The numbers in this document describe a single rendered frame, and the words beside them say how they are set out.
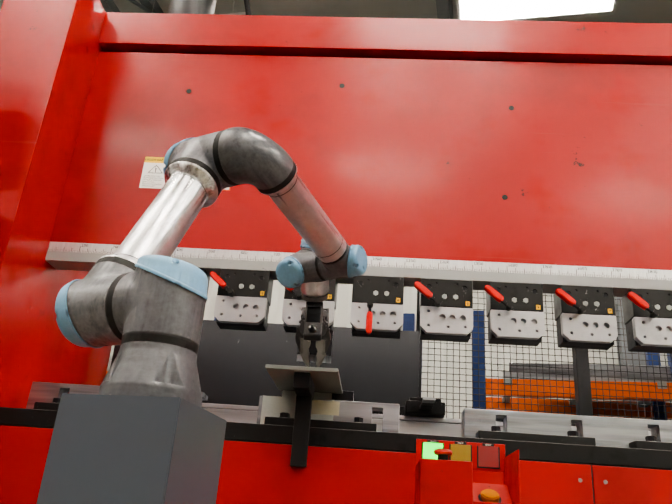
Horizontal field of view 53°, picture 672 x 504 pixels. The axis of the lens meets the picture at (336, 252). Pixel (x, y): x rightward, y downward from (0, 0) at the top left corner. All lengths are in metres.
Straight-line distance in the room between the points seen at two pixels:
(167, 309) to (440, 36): 1.66
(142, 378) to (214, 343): 1.58
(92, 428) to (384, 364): 1.62
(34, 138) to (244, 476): 1.16
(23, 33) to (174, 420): 1.76
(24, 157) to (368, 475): 1.33
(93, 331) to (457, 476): 0.77
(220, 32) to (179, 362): 1.68
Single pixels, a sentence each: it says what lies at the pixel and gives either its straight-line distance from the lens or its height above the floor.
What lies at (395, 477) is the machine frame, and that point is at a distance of 1.77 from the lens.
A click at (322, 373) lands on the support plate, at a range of 1.70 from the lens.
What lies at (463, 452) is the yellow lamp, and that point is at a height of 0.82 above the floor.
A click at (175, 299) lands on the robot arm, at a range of 1.04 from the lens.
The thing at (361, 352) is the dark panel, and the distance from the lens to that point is 2.49.
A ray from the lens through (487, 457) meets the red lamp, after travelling 1.62.
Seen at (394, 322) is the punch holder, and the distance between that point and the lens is 1.96.
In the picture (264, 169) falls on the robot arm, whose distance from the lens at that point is 1.36.
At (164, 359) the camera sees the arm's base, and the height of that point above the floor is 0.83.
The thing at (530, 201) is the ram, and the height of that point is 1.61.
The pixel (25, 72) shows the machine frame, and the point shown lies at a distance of 2.38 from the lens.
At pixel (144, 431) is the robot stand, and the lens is 0.96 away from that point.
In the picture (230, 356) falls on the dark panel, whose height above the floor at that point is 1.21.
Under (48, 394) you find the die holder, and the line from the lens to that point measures 2.13.
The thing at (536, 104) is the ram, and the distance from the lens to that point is 2.36.
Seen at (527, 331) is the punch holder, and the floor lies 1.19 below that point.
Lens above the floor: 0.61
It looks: 23 degrees up
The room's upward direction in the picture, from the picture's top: 4 degrees clockwise
